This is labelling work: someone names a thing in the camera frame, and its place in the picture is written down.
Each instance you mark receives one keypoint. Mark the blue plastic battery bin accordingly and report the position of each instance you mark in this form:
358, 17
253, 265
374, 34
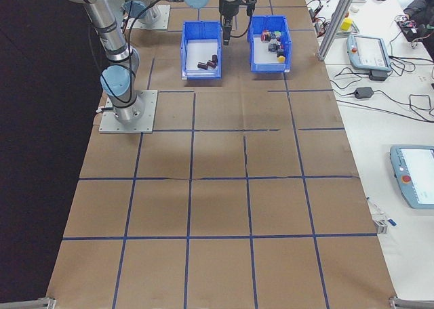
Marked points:
203, 74

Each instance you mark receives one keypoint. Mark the blue plastic button bin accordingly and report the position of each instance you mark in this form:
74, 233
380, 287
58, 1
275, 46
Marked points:
268, 67

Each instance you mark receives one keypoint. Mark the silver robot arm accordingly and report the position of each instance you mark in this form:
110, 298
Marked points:
112, 38

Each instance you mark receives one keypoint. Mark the small black box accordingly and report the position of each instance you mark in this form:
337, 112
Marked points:
378, 76

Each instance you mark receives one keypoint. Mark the small grey box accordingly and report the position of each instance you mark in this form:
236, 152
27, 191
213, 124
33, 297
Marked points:
381, 227

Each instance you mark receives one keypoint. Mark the white paper bin liner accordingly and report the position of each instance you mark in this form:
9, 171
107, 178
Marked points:
200, 51
264, 56

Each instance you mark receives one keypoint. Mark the red mushroom emergency button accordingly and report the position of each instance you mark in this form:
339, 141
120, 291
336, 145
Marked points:
264, 37

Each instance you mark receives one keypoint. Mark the orange grey pilot light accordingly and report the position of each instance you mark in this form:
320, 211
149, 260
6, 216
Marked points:
271, 34

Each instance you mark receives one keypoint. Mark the white body push button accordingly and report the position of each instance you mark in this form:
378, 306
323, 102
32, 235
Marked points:
280, 45

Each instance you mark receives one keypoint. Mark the yellow mushroom push button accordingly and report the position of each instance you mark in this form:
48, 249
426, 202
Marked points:
280, 56

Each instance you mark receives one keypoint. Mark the yellow cube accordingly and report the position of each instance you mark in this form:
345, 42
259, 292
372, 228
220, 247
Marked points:
346, 24

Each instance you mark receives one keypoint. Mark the grey blue teach pendant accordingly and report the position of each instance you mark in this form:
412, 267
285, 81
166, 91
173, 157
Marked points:
368, 51
417, 177

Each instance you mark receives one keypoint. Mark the black power adapter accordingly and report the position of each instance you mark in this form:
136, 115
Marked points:
363, 92

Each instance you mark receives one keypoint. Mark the person in dark clothing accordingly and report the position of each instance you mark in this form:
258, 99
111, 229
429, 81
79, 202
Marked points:
422, 7

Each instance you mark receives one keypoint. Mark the white pen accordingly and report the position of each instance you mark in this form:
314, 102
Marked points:
376, 208

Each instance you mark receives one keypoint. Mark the blue usb stick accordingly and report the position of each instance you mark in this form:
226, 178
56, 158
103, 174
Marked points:
391, 221

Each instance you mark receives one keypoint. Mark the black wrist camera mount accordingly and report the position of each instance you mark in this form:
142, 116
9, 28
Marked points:
249, 2

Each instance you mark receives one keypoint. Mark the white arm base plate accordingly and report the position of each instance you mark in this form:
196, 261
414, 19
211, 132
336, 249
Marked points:
162, 17
149, 119

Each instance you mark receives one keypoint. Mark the aluminium profile post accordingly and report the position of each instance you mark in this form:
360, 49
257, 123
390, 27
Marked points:
335, 21

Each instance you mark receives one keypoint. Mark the black frame cover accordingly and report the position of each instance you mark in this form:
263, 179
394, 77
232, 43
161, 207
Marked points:
34, 119

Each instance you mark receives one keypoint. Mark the aluminium profile rail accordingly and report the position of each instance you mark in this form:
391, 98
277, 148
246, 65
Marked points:
410, 303
30, 303

